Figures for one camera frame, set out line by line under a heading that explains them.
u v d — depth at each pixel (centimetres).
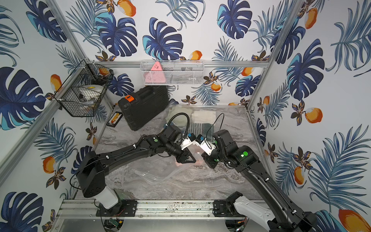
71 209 76
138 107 91
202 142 60
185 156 66
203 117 114
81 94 83
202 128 101
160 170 86
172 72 101
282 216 39
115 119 110
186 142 69
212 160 60
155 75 90
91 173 43
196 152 70
